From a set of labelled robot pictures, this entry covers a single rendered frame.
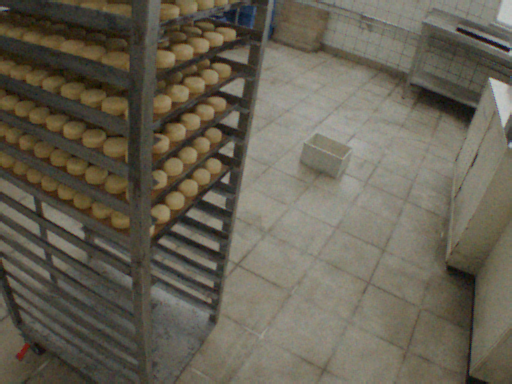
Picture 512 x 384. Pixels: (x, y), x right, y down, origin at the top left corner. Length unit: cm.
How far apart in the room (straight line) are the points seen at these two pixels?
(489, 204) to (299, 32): 385
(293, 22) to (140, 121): 497
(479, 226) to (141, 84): 193
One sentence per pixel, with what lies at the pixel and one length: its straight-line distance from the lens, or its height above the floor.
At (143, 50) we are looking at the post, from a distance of 63.
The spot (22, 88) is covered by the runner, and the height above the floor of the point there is 114.
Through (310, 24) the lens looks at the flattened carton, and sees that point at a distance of 551.
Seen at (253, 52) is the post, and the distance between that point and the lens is 105.
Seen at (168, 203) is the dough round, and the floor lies 88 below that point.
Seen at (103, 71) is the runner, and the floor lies 123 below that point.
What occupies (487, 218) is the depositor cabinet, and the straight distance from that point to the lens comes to 228.
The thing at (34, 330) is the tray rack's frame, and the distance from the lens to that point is 170.
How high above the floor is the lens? 150
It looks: 35 degrees down
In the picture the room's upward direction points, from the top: 11 degrees clockwise
